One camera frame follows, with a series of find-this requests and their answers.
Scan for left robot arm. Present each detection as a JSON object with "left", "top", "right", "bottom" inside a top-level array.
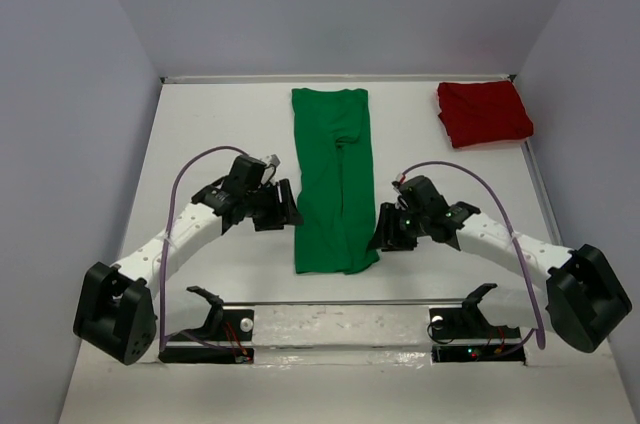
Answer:
[{"left": 73, "top": 154, "right": 303, "bottom": 365}]

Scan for aluminium rail right edge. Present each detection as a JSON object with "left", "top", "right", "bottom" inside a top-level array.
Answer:
[{"left": 521, "top": 139, "right": 563, "bottom": 245}]

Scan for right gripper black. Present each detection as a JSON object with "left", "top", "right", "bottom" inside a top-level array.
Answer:
[{"left": 367, "top": 202, "right": 428, "bottom": 252}]

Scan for green t-shirt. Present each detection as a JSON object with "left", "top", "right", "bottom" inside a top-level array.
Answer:
[{"left": 291, "top": 88, "right": 379, "bottom": 275}]

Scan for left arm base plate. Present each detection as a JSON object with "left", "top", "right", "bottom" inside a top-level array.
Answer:
[{"left": 158, "top": 286, "right": 254, "bottom": 364}]

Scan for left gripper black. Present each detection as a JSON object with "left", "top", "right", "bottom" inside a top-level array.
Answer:
[{"left": 244, "top": 179, "right": 303, "bottom": 232}]

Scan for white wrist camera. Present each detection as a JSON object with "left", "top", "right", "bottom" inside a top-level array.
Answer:
[
  {"left": 261, "top": 154, "right": 280, "bottom": 184},
  {"left": 392, "top": 173, "right": 407, "bottom": 191}
]

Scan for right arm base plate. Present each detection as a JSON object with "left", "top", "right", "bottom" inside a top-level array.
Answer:
[{"left": 426, "top": 283, "right": 526, "bottom": 364}]

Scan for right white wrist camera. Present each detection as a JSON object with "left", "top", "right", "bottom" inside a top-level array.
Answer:
[{"left": 392, "top": 173, "right": 407, "bottom": 191}]

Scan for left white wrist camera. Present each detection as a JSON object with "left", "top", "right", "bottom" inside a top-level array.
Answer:
[{"left": 261, "top": 154, "right": 280, "bottom": 184}]

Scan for folded red t-shirt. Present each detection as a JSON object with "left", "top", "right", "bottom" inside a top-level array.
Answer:
[{"left": 437, "top": 81, "right": 534, "bottom": 149}]

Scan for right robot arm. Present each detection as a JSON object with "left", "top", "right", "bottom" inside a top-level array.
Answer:
[{"left": 368, "top": 176, "right": 632, "bottom": 353}]

